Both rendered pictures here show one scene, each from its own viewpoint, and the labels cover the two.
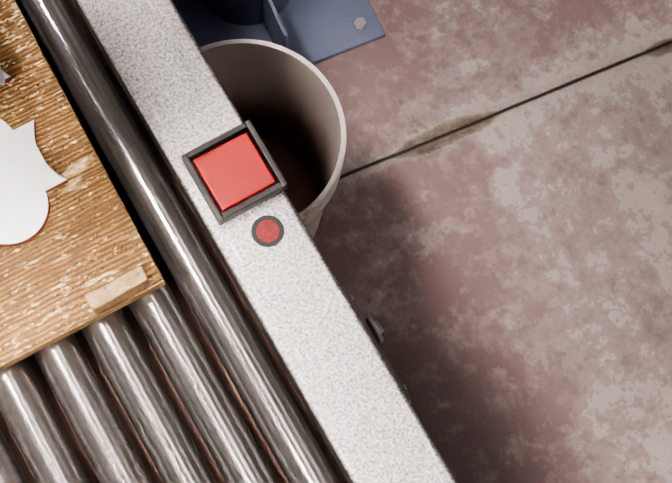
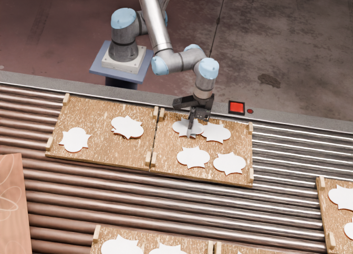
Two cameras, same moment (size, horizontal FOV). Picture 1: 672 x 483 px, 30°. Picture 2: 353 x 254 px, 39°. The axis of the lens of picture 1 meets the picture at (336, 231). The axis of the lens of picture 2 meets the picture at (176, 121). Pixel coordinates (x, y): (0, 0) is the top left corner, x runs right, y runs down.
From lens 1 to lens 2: 1.77 m
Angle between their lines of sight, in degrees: 39
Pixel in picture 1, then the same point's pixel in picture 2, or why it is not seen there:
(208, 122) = (223, 107)
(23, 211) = (225, 132)
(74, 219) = (230, 128)
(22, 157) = (214, 127)
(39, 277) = (238, 138)
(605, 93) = not seen: hidden behind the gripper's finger
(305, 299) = (266, 113)
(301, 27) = not seen: hidden behind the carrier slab
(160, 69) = not seen: hidden behind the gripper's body
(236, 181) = (239, 108)
